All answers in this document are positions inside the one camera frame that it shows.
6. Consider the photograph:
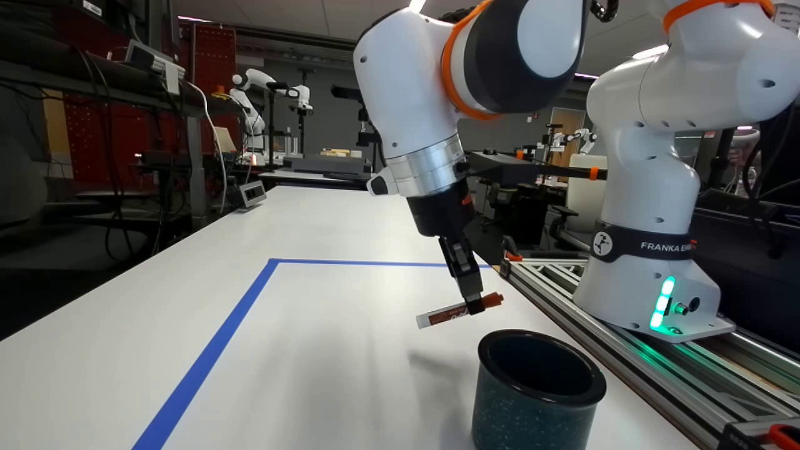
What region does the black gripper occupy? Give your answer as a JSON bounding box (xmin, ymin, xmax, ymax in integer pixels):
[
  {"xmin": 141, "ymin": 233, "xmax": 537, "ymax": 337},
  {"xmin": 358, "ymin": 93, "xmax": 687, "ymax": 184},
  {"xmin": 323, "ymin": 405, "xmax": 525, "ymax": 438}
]
[{"xmin": 407, "ymin": 178, "xmax": 490, "ymax": 318}]

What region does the red cabinet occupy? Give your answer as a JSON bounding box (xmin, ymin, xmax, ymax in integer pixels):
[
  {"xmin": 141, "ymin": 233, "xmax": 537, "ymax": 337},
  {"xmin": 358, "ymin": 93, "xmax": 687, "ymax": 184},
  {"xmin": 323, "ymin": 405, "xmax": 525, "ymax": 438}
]
[{"xmin": 60, "ymin": 15, "xmax": 246, "ymax": 195}]

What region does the white plastic container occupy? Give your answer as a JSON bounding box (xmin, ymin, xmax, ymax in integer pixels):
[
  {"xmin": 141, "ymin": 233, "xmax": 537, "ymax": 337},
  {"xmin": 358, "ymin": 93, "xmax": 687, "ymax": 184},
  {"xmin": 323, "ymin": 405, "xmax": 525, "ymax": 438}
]
[{"xmin": 566, "ymin": 152, "xmax": 611, "ymax": 233}]

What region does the small grey box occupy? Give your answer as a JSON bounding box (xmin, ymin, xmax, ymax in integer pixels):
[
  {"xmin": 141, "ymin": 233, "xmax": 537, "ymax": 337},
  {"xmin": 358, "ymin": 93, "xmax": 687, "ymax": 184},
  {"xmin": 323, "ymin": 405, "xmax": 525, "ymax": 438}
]
[{"xmin": 237, "ymin": 178, "xmax": 270, "ymax": 209}]

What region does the orange and black clamp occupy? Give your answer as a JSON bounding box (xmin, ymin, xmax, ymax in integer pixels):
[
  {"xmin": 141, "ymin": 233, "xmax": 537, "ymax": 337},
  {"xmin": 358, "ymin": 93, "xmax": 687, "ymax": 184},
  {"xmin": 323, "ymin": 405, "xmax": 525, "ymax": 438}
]
[{"xmin": 720, "ymin": 414, "xmax": 800, "ymax": 450}]

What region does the red and white marker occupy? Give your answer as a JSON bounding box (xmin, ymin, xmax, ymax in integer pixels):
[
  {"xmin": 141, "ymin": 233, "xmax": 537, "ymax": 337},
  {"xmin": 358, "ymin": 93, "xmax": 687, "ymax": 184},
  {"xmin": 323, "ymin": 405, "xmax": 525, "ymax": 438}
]
[{"xmin": 416, "ymin": 290, "xmax": 508, "ymax": 330}]

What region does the white power strip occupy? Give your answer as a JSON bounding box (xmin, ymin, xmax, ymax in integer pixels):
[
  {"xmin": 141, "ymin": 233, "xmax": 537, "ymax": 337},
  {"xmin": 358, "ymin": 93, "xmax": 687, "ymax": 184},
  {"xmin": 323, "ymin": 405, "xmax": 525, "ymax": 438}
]
[{"xmin": 122, "ymin": 37, "xmax": 187, "ymax": 95}]

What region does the background work table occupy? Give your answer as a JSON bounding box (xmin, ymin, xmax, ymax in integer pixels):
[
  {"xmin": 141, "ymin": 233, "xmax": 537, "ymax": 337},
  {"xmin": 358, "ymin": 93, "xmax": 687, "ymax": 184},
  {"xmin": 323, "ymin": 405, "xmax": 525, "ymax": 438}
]
[{"xmin": 257, "ymin": 147, "xmax": 376, "ymax": 189}]

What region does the black storage bin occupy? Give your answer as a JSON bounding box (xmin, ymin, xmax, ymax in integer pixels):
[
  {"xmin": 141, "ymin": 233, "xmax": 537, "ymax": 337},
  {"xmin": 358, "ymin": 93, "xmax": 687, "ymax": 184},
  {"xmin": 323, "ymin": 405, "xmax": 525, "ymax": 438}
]
[{"xmin": 690, "ymin": 184, "xmax": 800, "ymax": 353}]

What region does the dark blue speckled cup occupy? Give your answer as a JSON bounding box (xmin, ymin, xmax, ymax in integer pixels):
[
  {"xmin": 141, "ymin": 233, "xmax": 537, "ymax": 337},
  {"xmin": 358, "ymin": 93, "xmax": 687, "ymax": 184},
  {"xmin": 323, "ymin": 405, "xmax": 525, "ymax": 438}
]
[{"xmin": 471, "ymin": 328, "xmax": 611, "ymax": 450}]

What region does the black clamp lever orange tip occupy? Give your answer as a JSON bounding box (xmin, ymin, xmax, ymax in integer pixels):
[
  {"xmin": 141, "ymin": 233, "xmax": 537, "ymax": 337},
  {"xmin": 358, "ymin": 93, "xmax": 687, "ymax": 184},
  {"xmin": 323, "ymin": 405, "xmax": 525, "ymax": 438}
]
[{"xmin": 471, "ymin": 209, "xmax": 525, "ymax": 270}]

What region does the blue tape line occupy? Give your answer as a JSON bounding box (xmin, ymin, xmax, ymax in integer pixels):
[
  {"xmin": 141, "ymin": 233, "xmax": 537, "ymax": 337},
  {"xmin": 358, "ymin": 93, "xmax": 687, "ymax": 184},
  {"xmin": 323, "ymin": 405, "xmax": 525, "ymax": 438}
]
[{"xmin": 131, "ymin": 255, "xmax": 503, "ymax": 450}]

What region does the aluminium rail base frame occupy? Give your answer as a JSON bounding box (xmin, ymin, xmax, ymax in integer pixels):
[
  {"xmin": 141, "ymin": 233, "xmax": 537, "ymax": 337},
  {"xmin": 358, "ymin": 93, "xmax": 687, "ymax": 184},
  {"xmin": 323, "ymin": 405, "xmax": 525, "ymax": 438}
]
[{"xmin": 497, "ymin": 252, "xmax": 800, "ymax": 450}]

